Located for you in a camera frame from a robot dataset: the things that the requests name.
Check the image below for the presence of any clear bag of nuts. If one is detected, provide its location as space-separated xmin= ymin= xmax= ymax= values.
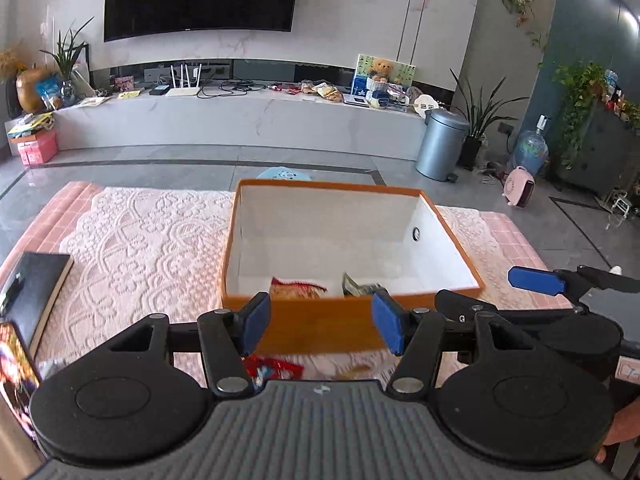
xmin=331 ymin=363 xmax=396 ymax=385

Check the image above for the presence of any blue water jug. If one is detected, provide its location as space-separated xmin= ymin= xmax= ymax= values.
xmin=511 ymin=115 xmax=549 ymax=177

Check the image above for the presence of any dark green snack bag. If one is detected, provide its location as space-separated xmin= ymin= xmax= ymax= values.
xmin=342 ymin=273 xmax=384 ymax=298

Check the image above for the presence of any person's right hand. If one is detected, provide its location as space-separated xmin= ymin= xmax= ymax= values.
xmin=596 ymin=399 xmax=640 ymax=464

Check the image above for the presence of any tall leafy floor plant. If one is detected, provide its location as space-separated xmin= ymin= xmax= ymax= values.
xmin=449 ymin=70 xmax=528 ymax=170

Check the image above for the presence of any pink storage box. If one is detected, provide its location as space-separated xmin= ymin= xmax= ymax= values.
xmin=16 ymin=129 xmax=58 ymax=167

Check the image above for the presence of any potted plant on console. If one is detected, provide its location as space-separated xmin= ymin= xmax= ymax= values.
xmin=42 ymin=18 xmax=96 ymax=107

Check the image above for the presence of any orange chip bag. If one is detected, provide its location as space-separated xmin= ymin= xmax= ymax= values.
xmin=269 ymin=278 xmax=328 ymax=300

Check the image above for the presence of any pink small heater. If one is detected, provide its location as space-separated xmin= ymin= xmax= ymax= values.
xmin=502 ymin=166 xmax=535 ymax=208

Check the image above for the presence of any brown round vase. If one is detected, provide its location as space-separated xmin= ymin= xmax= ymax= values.
xmin=16 ymin=66 xmax=50 ymax=113

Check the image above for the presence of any teddy bear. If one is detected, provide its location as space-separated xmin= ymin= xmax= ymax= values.
xmin=369 ymin=58 xmax=394 ymax=82

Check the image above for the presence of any black notebook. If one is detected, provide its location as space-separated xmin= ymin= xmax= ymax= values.
xmin=1 ymin=252 xmax=74 ymax=358

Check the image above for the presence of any phone with lit screen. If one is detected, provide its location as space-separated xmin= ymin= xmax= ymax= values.
xmin=0 ymin=322 xmax=40 ymax=441

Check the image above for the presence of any grey metal trash bin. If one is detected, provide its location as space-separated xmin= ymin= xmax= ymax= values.
xmin=416 ymin=108 xmax=470 ymax=182

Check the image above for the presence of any orange cardboard box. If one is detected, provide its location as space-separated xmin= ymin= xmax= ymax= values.
xmin=221 ymin=180 xmax=485 ymax=354

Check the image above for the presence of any climbing green vine plant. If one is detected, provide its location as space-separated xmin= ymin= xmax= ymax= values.
xmin=552 ymin=61 xmax=605 ymax=170

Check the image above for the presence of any light blue stool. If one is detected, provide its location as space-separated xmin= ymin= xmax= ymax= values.
xmin=257 ymin=166 xmax=311 ymax=182

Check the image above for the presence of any white tv console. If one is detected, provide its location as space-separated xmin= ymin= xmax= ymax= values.
xmin=54 ymin=90 xmax=425 ymax=160

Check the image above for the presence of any white wifi router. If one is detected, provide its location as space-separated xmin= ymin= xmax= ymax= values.
xmin=166 ymin=63 xmax=203 ymax=96

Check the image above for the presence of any red snack bag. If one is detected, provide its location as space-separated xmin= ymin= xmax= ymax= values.
xmin=243 ymin=356 xmax=304 ymax=390

